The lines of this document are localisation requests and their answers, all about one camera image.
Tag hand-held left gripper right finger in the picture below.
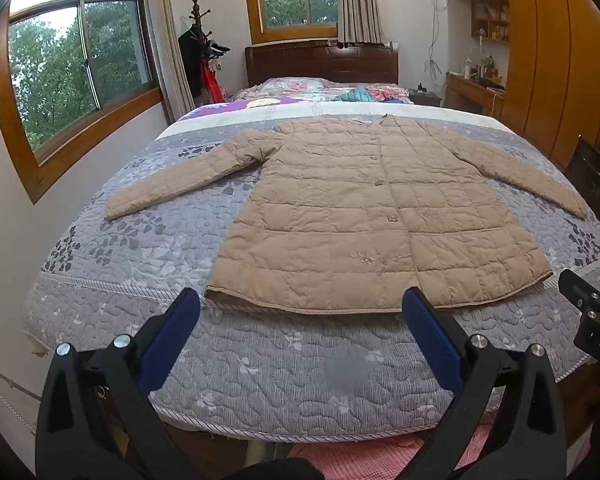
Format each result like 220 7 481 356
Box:
401 287 568 480

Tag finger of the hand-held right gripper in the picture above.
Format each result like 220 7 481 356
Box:
558 269 600 319

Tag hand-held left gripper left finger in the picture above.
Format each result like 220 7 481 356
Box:
35 287 203 480

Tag tan quilted jacket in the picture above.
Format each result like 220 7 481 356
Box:
104 115 590 315

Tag black chair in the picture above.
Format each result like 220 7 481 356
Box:
565 135 600 243

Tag bed with grey quilt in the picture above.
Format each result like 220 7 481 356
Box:
22 102 600 443

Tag pink checked cloth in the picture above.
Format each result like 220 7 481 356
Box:
287 407 496 480

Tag wooden desk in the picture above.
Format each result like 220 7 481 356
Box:
445 72 506 116

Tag wooden wardrobe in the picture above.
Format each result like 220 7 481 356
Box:
442 0 600 171

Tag dark wooden nightstand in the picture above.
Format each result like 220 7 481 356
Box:
409 89 443 107

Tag purple floral blanket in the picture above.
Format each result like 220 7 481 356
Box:
175 96 341 122

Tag red patterned garment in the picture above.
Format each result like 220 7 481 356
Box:
369 87 411 105

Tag teal blue garment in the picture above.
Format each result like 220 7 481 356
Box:
337 87 377 104

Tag red hanging bag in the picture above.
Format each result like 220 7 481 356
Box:
202 57 226 103

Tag black hanging coat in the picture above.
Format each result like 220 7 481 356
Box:
177 27 206 98

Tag pink floral quilt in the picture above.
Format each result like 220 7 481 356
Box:
230 76 416 106

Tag large wooden-framed window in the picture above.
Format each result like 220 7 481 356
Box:
0 0 163 205

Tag dark wooden headboard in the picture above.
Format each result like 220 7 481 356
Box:
244 40 400 87

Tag wooden coat rack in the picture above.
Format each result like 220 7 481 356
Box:
177 0 231 106

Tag beige striped curtain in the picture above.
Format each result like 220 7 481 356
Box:
336 0 383 45

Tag hanging wall cables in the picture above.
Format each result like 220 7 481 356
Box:
425 0 448 91

